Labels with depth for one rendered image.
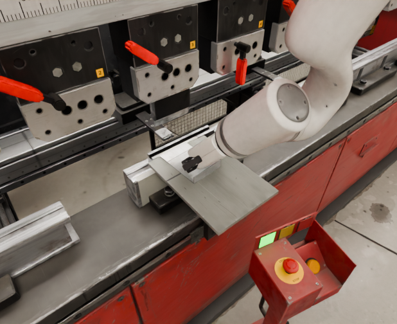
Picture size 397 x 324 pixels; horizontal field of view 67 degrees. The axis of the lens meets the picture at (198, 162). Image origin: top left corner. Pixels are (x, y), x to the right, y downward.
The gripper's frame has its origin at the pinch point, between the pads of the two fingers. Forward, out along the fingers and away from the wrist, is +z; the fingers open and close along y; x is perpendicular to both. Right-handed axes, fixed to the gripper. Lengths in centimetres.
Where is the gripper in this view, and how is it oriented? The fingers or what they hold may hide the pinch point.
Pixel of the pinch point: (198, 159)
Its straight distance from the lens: 71.0
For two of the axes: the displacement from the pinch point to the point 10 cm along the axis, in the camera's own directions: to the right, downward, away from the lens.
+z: -4.3, 2.5, 8.6
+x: 5.2, 8.5, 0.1
